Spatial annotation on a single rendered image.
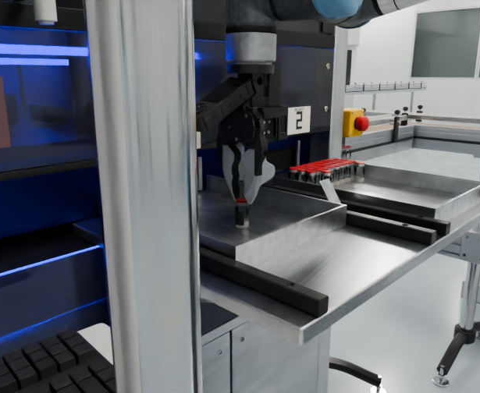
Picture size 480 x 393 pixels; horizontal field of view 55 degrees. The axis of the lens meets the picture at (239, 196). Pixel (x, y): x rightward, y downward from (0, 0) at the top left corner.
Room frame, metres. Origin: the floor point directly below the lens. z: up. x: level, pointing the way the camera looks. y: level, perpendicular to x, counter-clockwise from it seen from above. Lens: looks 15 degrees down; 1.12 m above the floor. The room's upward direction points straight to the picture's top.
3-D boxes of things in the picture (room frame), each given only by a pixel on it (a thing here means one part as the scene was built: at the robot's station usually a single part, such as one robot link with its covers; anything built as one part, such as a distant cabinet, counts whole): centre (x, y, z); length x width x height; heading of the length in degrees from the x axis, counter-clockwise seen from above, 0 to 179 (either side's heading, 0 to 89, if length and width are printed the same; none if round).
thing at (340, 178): (0.99, -0.20, 0.90); 0.18 x 0.02 x 0.05; 135
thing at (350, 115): (1.25, -0.29, 1.00); 0.08 x 0.07 x 0.07; 46
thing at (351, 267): (0.82, -0.13, 0.87); 0.70 x 0.48 x 0.02; 136
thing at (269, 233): (0.74, 0.04, 0.90); 0.34 x 0.26 x 0.04; 46
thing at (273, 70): (0.72, -0.02, 1.08); 0.09 x 0.08 x 0.12; 136
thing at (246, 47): (0.72, -0.01, 1.16); 0.08 x 0.08 x 0.05
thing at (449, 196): (0.91, -0.28, 0.90); 0.34 x 0.26 x 0.04; 45
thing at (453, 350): (1.63, -0.91, 0.07); 0.50 x 0.08 x 0.14; 136
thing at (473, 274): (1.63, -0.91, 0.46); 0.09 x 0.09 x 0.77; 46
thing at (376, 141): (1.55, -0.39, 0.92); 0.69 x 0.16 x 0.16; 136
